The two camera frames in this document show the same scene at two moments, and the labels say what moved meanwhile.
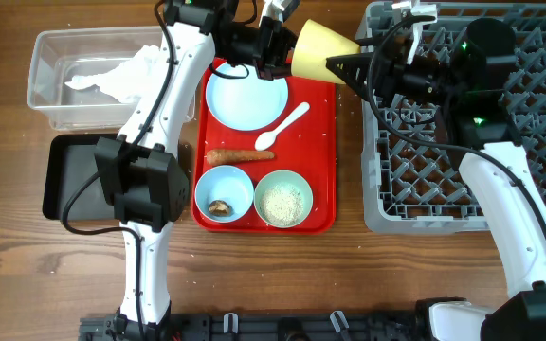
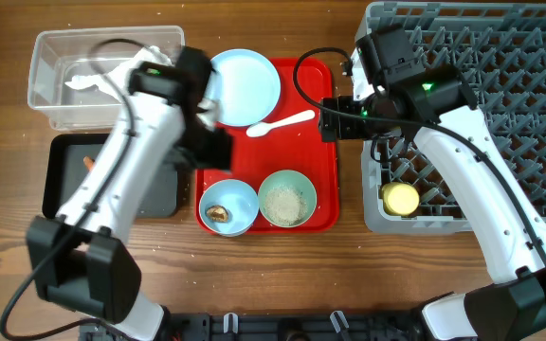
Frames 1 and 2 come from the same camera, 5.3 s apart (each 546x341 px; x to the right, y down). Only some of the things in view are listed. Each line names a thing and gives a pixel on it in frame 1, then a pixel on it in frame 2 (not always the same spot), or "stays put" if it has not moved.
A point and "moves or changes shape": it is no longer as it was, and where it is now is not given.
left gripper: (276, 44) -> (213, 152)
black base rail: (262, 327) stays put
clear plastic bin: (57, 55) stays put
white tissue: (131, 80) stays put
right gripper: (389, 59) -> (343, 128)
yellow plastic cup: (313, 43) -> (399, 199)
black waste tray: (69, 165) stays put
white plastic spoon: (265, 140) moves or changes shape
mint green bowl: (282, 199) stays put
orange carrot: (220, 155) -> (88, 162)
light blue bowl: (224, 194) moves or changes shape
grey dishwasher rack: (412, 176) stays put
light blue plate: (245, 103) moves or changes shape
